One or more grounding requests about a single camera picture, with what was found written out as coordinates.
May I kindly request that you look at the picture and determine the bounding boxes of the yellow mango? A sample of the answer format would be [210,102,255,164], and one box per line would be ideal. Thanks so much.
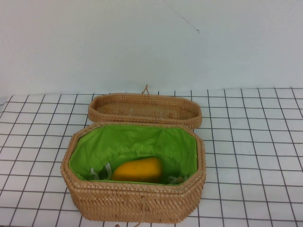
[111,157,164,183]

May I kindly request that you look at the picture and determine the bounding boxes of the woven rattan basket lid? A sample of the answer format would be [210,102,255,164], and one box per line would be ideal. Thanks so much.
[88,93,203,131]

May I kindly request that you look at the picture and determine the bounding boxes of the green fabric basket liner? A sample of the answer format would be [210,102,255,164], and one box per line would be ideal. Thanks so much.
[68,124,198,184]

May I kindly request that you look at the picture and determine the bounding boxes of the woven rattan basket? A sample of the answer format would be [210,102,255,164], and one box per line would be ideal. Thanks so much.
[61,121,207,227]

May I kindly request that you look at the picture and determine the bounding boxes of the white checked tablecloth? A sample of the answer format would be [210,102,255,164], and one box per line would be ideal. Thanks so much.
[0,87,303,227]

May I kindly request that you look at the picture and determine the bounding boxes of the white liner drawstring cord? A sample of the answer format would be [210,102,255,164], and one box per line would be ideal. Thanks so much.
[167,175,185,185]
[89,162,112,181]

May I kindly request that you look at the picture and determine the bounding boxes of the basket closure string with bead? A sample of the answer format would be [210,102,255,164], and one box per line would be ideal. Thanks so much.
[115,198,147,227]

